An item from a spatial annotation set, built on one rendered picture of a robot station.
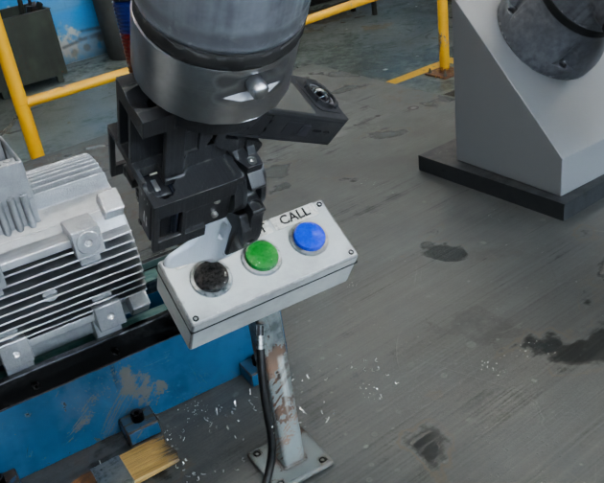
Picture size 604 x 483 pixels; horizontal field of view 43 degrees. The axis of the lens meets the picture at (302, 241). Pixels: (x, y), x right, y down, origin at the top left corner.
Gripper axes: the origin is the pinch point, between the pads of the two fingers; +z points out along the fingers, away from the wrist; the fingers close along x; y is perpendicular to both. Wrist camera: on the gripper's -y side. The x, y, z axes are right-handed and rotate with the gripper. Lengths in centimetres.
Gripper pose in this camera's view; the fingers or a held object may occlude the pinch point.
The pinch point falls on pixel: (215, 243)
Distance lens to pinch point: 61.1
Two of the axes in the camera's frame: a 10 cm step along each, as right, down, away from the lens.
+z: -1.8, 5.3, 8.3
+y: -8.5, 3.4, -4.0
